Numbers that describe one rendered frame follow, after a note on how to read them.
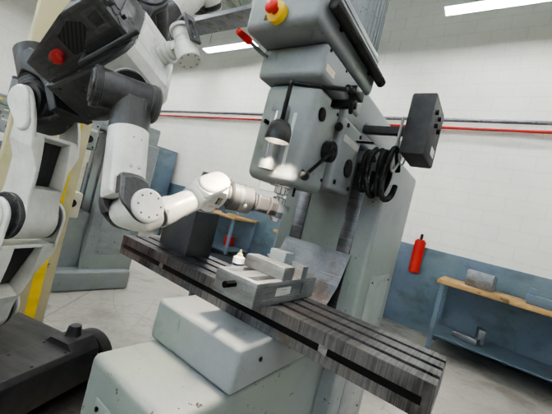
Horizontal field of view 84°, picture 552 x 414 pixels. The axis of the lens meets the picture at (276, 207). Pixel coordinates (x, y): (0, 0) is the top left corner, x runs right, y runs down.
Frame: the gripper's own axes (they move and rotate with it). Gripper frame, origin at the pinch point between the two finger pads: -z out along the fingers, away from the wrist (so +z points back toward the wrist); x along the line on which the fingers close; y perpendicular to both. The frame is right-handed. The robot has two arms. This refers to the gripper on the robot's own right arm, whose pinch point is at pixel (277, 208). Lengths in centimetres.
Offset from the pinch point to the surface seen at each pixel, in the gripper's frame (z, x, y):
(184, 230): 19.3, 34.4, 18.1
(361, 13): -16, 3, -79
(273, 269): 3.3, -12.9, 18.2
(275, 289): 3.5, -16.7, 22.9
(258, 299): 10.6, -20.5, 24.8
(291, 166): 5.0, -10.6, -13.1
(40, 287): 70, 157, 90
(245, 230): -230, 499, 60
